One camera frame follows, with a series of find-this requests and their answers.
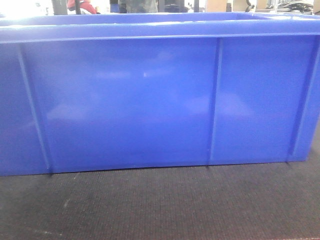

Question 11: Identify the blue plastic bin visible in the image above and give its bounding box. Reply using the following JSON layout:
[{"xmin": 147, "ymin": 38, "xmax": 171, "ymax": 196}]
[{"xmin": 0, "ymin": 12, "xmax": 320, "ymax": 176}]

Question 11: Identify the blue bin in background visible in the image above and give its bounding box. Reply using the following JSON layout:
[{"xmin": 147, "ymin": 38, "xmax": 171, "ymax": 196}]
[{"xmin": 110, "ymin": 3, "xmax": 120, "ymax": 13}]

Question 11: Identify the black conveyor belt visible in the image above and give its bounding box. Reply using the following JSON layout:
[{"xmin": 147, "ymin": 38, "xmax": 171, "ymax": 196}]
[{"xmin": 0, "ymin": 152, "xmax": 320, "ymax": 240}]

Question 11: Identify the person in red clothes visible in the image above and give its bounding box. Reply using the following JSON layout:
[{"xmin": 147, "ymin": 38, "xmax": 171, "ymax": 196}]
[{"xmin": 67, "ymin": 0, "xmax": 97, "ymax": 15}]

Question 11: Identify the black metal frame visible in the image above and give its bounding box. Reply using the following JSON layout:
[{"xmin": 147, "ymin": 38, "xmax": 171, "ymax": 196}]
[{"xmin": 52, "ymin": 0, "xmax": 200, "ymax": 15}]

